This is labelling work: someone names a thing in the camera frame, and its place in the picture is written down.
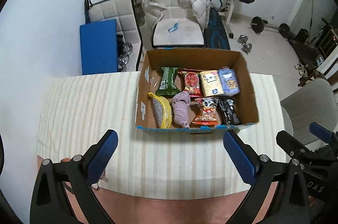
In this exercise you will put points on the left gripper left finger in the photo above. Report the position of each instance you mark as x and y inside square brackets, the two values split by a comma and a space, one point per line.
[50, 203]

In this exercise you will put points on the cardboard box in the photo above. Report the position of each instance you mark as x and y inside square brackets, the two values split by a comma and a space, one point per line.
[193, 58]

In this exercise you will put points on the red floral snack bag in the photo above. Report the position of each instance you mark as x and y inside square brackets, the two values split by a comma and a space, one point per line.
[191, 82]

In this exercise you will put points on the black snack packet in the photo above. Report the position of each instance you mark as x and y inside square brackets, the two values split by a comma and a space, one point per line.
[228, 111]

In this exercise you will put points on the yellow mesh scrub sponge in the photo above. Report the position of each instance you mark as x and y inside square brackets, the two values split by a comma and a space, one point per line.
[162, 110]

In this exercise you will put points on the blue mat board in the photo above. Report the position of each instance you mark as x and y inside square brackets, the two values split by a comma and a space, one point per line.
[98, 45]

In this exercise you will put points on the white quilted bench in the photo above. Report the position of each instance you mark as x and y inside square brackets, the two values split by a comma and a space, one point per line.
[124, 13]

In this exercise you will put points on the panda snack bag orange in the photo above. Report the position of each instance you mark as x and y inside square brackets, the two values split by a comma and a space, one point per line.
[207, 111]

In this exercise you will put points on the small chrome dumbbell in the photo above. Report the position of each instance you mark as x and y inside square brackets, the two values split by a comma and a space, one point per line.
[246, 46]

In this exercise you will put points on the yellow tissue pack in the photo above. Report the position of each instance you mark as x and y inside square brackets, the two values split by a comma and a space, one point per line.
[211, 84]

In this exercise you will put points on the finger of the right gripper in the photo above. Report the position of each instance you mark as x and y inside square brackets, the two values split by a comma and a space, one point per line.
[299, 154]
[329, 137]

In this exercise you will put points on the white puffer jacket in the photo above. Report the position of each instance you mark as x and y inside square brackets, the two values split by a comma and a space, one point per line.
[196, 10]

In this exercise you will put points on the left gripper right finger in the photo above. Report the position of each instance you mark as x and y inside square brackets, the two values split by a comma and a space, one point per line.
[290, 202]

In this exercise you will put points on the white cushioned chair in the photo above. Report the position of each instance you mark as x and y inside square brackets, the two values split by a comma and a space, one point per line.
[177, 32]

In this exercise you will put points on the purple cloth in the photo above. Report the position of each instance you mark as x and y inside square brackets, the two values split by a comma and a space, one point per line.
[180, 106]

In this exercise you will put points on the striped tablecloth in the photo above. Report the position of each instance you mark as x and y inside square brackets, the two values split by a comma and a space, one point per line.
[162, 165]

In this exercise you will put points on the grey office chair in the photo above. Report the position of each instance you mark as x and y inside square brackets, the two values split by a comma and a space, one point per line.
[315, 102]

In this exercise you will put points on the floor barbell black plates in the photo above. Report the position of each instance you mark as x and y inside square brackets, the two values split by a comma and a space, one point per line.
[258, 25]

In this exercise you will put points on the green snack bag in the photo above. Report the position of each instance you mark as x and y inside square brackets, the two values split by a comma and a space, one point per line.
[167, 85]

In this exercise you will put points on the blue tissue pack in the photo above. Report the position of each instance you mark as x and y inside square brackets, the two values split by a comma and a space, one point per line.
[229, 81]

